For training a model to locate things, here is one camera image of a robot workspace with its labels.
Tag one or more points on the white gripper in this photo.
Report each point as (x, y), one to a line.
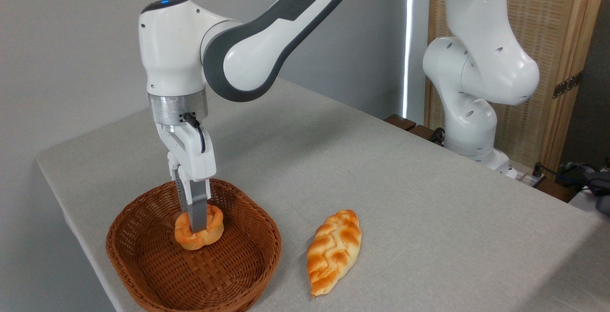
(190, 157)

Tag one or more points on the round orange bread bun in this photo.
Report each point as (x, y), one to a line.
(215, 226)

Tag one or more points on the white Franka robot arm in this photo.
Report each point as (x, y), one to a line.
(248, 59)

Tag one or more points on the long braided bread loaf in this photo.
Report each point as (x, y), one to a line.
(333, 255)

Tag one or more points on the brown wicker basket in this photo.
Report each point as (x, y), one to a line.
(214, 274)

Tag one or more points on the dark brown wooden block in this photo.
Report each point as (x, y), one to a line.
(399, 122)
(421, 132)

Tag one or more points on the white power strip with plug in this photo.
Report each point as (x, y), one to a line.
(536, 176)

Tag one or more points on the dark metal screen hinge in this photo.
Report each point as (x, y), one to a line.
(567, 85)

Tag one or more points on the dark grey bag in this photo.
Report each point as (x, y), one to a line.
(591, 183)

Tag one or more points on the wooden woven folding screen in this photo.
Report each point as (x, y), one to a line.
(557, 26)

